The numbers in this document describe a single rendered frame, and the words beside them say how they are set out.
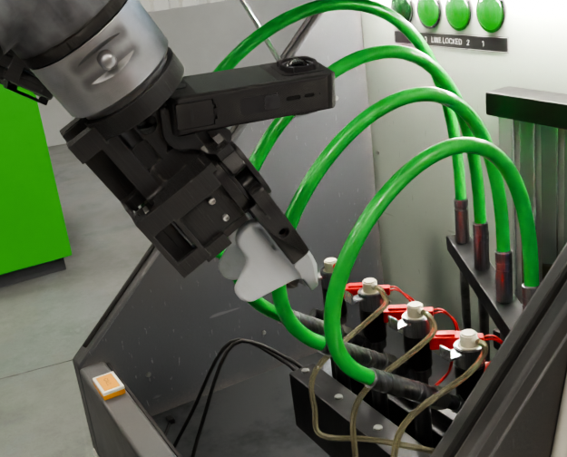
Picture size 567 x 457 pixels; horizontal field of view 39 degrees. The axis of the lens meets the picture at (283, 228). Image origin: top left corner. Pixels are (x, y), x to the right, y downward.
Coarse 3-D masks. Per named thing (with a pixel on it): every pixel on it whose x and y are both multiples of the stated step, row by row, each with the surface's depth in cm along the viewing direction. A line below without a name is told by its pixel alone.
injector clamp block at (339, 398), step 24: (336, 384) 98; (360, 384) 99; (336, 408) 93; (360, 408) 92; (408, 408) 91; (312, 432) 100; (336, 432) 94; (360, 432) 88; (384, 432) 88; (408, 432) 92; (432, 432) 87; (336, 456) 96; (360, 456) 90; (384, 456) 85; (408, 456) 83
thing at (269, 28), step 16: (320, 0) 85; (336, 0) 85; (352, 0) 86; (368, 0) 88; (288, 16) 83; (304, 16) 84; (384, 16) 89; (400, 16) 90; (256, 32) 82; (272, 32) 83; (416, 32) 91; (240, 48) 82; (416, 48) 93; (224, 64) 81; (448, 112) 97; (448, 128) 98; (464, 176) 101; (464, 192) 101
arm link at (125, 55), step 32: (128, 0) 45; (128, 32) 45; (160, 32) 48; (64, 64) 44; (96, 64) 45; (128, 64) 45; (160, 64) 47; (64, 96) 46; (96, 96) 45; (128, 96) 46
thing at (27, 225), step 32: (0, 96) 377; (0, 128) 381; (32, 128) 388; (0, 160) 385; (32, 160) 392; (0, 192) 389; (32, 192) 396; (0, 224) 392; (32, 224) 400; (64, 224) 407; (0, 256) 396; (32, 256) 404; (64, 256) 412
